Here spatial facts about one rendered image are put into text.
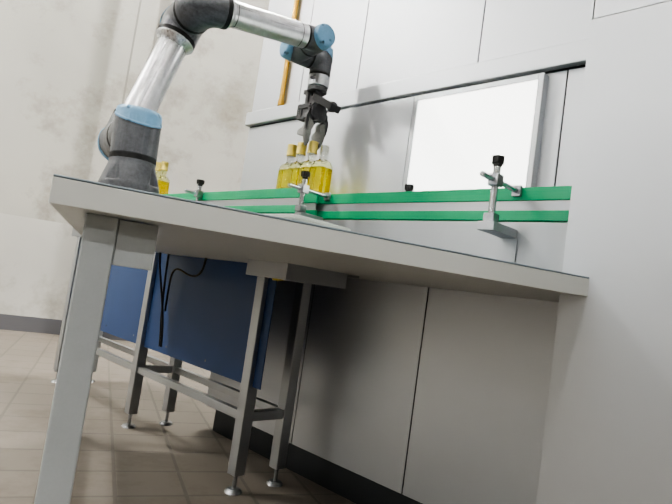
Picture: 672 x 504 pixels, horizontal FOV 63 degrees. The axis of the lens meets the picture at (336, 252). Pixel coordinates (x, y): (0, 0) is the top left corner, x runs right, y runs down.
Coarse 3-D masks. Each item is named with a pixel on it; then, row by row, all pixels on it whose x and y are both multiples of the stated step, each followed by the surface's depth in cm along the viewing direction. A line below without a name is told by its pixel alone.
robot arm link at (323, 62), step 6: (330, 48) 191; (318, 54) 188; (324, 54) 190; (330, 54) 191; (318, 60) 188; (324, 60) 190; (330, 60) 191; (312, 66) 189; (318, 66) 189; (324, 66) 190; (330, 66) 192; (312, 72) 190; (318, 72) 189; (324, 72) 190; (330, 72) 193
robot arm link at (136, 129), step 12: (120, 108) 139; (132, 108) 138; (144, 108) 140; (120, 120) 138; (132, 120) 137; (144, 120) 139; (156, 120) 142; (108, 132) 144; (120, 132) 138; (132, 132) 138; (144, 132) 139; (156, 132) 142; (108, 144) 146; (120, 144) 137; (132, 144) 137; (144, 144) 139; (156, 144) 142; (156, 156) 143
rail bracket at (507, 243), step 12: (492, 156) 122; (504, 156) 121; (492, 180) 120; (492, 192) 121; (516, 192) 128; (492, 204) 120; (492, 216) 119; (480, 228) 120; (492, 228) 118; (504, 228) 122; (504, 240) 127; (516, 240) 125; (504, 252) 127
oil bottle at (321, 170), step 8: (320, 160) 183; (312, 168) 184; (320, 168) 181; (328, 168) 183; (312, 176) 184; (320, 176) 181; (328, 176) 184; (312, 184) 183; (320, 184) 181; (328, 184) 184; (320, 192) 181
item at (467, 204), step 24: (384, 192) 158; (408, 192) 152; (432, 192) 146; (456, 192) 141; (480, 192) 136; (504, 192) 132; (528, 192) 127; (552, 192) 123; (336, 216) 171; (360, 216) 163; (384, 216) 157; (408, 216) 151; (432, 216) 145; (456, 216) 140; (480, 216) 135; (504, 216) 131; (528, 216) 127; (552, 216) 123
